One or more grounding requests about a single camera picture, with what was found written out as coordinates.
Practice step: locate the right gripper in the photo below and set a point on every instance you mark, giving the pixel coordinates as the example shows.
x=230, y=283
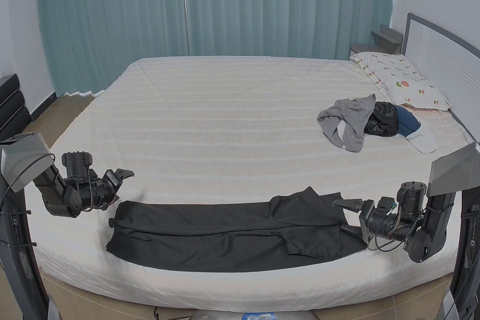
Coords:
x=371, y=224

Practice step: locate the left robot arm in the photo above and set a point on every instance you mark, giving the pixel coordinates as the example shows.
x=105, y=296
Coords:
x=26, y=157

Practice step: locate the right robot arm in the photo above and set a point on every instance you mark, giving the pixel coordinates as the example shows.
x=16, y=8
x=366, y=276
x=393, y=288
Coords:
x=450, y=168

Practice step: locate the grey garment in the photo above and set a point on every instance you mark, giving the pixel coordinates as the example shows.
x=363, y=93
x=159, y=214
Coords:
x=350, y=116

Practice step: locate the black shiny garment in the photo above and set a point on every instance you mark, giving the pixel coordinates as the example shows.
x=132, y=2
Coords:
x=382, y=119

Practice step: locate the dark grey chest of drawers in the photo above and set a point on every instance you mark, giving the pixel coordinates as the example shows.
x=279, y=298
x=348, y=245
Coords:
x=11, y=104

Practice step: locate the black trousers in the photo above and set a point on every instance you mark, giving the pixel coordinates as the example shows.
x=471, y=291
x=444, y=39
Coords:
x=225, y=236

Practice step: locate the grey bedside table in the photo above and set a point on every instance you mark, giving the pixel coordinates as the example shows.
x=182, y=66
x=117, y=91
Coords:
x=382, y=39

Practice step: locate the dark blue and white garment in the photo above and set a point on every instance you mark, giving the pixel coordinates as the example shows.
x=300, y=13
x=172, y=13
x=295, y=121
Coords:
x=408, y=121

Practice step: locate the bed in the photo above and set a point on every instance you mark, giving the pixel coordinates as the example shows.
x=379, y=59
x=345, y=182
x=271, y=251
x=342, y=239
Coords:
x=225, y=116

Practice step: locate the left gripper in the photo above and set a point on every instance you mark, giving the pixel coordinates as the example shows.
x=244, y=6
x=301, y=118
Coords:
x=103, y=193

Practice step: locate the white printed pillow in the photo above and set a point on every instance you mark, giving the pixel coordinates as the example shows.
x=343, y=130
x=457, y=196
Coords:
x=401, y=78

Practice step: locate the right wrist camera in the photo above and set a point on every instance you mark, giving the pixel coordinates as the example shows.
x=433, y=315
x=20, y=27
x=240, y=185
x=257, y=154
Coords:
x=384, y=205

